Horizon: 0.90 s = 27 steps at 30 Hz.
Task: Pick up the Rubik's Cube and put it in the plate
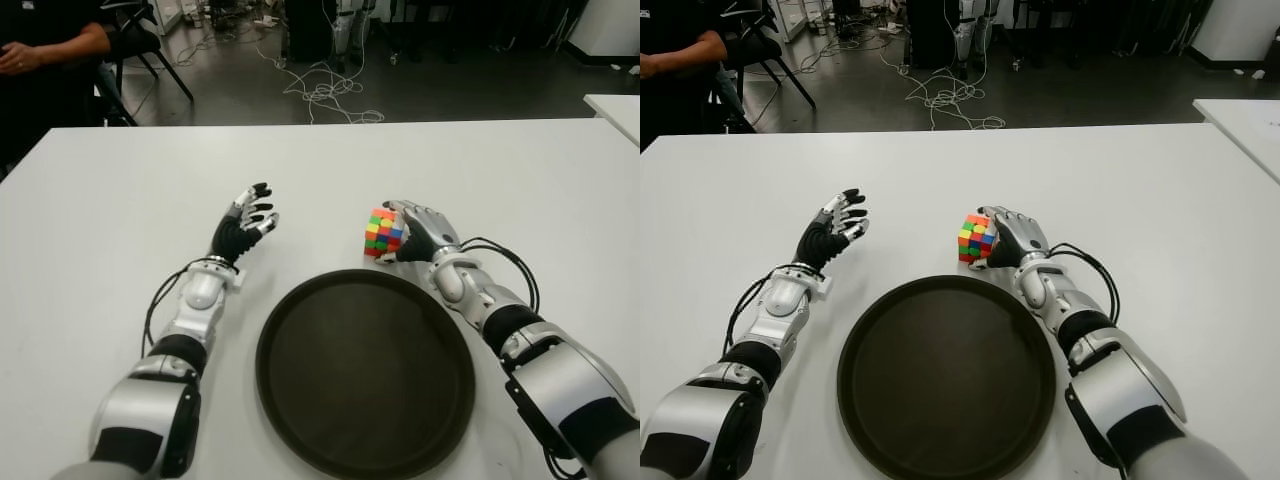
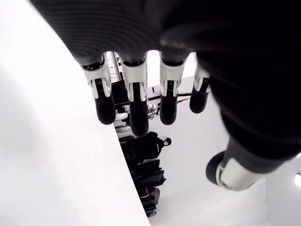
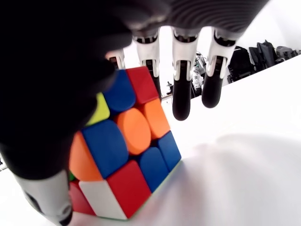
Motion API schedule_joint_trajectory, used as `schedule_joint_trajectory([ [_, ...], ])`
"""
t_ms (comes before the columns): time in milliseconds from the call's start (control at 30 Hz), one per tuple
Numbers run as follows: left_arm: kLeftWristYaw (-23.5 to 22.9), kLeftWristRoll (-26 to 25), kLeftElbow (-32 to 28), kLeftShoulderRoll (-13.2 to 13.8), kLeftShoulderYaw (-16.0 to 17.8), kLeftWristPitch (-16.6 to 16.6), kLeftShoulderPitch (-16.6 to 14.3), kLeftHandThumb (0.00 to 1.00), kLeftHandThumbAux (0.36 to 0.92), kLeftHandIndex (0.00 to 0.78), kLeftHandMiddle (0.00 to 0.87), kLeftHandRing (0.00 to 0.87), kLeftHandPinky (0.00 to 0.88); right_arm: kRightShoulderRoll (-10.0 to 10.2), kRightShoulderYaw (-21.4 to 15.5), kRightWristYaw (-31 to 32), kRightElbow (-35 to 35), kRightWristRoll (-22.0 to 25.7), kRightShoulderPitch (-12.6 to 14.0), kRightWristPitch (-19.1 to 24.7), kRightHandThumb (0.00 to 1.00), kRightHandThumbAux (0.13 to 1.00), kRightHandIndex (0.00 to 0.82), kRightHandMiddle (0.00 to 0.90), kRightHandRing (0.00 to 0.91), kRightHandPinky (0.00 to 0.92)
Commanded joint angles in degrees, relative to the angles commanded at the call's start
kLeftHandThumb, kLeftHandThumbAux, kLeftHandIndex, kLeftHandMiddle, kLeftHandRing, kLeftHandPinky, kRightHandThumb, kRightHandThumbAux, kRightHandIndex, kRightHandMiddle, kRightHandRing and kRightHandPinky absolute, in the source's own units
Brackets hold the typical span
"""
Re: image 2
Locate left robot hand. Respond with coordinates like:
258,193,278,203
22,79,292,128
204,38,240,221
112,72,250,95
29,0,301,191

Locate light metal rack cart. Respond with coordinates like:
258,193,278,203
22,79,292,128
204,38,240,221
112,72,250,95
105,51,124,83

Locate black backpack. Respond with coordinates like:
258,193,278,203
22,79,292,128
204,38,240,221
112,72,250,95
119,131,172,163

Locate black folded bags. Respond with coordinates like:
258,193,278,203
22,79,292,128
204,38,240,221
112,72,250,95
130,160,168,189

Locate black wheeled chair base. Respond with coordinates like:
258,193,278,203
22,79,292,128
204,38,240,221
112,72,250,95
139,187,162,218

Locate black and red floor cables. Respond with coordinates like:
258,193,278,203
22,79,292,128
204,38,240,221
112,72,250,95
176,93,191,104

